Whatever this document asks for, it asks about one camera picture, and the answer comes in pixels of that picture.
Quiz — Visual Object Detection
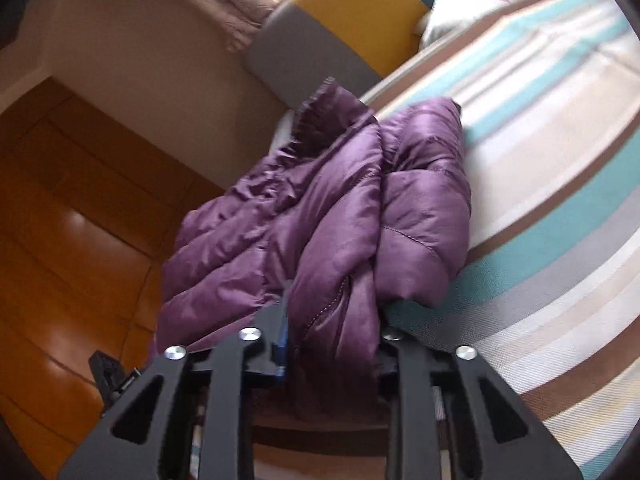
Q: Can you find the striped bed sheet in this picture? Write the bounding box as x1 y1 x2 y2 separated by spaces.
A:
250 0 640 480

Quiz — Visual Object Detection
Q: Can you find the grey yellow blue headboard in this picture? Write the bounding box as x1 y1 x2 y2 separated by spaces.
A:
244 0 451 109

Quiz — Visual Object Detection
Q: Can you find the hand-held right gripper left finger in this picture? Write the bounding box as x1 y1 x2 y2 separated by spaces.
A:
57 280 292 480

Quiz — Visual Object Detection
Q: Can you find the purple puffer jacket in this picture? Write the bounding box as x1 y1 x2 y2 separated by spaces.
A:
155 77 473 421

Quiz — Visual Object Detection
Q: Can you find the patterned beige curtain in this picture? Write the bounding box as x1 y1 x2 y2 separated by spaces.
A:
115 0 297 54

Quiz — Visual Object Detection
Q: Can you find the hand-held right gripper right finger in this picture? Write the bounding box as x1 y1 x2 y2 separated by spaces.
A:
375 327 597 480

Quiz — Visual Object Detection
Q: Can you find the wooden wardrobe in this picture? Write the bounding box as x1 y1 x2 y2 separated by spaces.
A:
0 75 227 456

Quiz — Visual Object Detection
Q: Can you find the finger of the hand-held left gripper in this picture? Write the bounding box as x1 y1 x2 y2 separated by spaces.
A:
89 351 142 412

